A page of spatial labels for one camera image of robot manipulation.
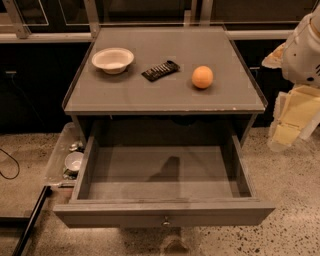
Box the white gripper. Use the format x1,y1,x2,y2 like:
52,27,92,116
262,13,320,152

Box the grey top drawer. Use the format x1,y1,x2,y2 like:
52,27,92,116
54,120,274,228

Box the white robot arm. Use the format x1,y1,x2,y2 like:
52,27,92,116
262,6,320,152

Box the grey drawer cabinet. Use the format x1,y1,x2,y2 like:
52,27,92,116
61,26,269,148

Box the orange fruit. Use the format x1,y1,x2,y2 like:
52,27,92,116
191,66,213,89

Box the black chip bag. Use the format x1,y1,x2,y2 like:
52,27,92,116
141,60,180,82

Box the white paper bowl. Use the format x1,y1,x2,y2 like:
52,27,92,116
91,48,134,75

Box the small white cup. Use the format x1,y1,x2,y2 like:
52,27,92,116
64,152,83,172

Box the clear plastic bin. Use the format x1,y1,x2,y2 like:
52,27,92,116
44,122,85,187

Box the metal railing frame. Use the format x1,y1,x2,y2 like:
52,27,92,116
0,0,319,42

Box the black floor cable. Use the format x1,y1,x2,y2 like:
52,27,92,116
0,148,21,181

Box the black floor rail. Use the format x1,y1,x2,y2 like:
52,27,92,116
0,186,52,256

